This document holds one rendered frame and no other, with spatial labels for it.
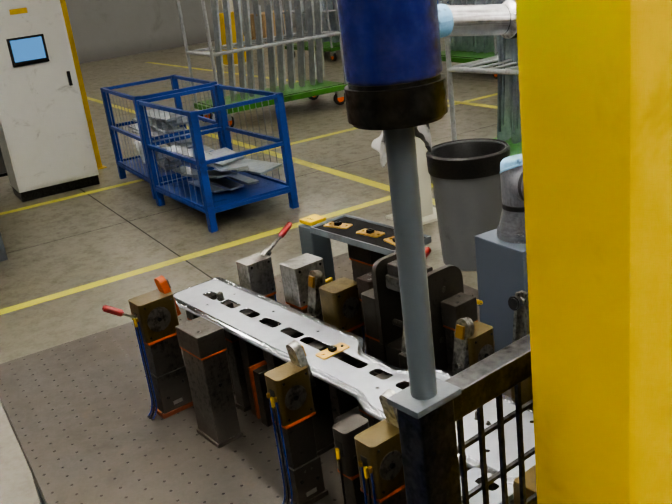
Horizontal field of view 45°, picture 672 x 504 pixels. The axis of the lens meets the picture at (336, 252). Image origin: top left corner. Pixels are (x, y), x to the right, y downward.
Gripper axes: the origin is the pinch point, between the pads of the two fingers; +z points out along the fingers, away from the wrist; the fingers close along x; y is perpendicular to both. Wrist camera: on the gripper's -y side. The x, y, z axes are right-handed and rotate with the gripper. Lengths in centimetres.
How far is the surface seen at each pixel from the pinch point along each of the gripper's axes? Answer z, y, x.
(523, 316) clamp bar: 28.1, -36.8, 6.0
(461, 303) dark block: 31.9, -14.7, 2.0
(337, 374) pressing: 43, 0, 29
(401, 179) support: -27, -98, 84
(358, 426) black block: 45, -20, 39
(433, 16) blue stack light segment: -38, -101, 82
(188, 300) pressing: 41, 70, 31
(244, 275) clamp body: 38, 68, 13
